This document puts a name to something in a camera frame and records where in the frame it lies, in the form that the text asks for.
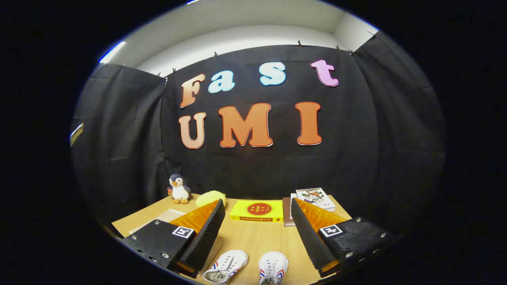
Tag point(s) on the beige storage box lid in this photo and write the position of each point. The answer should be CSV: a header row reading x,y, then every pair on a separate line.
x,y
162,217

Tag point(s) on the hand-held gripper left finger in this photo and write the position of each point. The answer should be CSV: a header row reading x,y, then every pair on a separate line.
x,y
206,233

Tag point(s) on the yellow book with red circle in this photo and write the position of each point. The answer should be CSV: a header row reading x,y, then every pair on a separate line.
x,y
237,209

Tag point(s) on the penguin plush toy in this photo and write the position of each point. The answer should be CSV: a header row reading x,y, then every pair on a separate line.
x,y
180,192

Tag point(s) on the white illustrated cover book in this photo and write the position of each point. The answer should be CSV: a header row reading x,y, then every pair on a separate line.
x,y
315,196

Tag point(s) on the yellow round plush bun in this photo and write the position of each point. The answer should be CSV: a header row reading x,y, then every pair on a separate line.
x,y
210,196

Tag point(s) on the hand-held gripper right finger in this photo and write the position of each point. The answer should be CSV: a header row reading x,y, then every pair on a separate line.
x,y
307,237

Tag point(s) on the white canvas shoe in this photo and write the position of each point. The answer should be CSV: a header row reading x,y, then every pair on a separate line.
x,y
227,263
273,265

